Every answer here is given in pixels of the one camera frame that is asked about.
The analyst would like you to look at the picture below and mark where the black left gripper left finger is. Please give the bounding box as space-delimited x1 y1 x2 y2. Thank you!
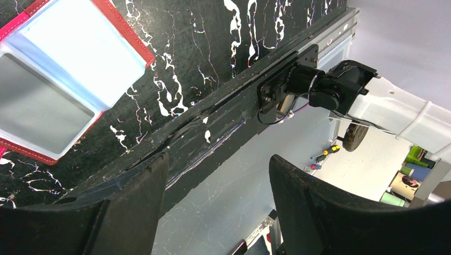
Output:
1 152 169 254

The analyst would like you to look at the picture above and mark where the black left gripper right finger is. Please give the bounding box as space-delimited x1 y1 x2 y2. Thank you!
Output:
269 155 450 254

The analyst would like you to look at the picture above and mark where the thin credit card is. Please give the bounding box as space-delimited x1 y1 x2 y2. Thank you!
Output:
1 53 96 158

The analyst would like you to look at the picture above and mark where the red card holder wallet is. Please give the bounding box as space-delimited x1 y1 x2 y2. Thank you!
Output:
1 1 155 165

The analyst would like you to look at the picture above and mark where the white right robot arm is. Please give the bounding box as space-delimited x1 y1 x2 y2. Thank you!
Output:
308 60 450 163

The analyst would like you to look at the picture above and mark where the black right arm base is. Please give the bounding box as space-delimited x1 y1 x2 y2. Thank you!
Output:
257 44 325 125

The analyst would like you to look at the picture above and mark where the black caster wheel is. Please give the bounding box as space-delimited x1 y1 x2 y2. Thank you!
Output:
337 123 369 152

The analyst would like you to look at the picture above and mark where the cream round container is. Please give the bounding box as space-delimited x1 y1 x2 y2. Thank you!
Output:
389 172 422 200

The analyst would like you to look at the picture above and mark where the yellow handled screwdriver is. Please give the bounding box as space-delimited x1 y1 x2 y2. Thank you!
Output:
311 144 341 159

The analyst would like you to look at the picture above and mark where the aluminium frame rail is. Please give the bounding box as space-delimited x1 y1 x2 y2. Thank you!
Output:
155 7 360 212

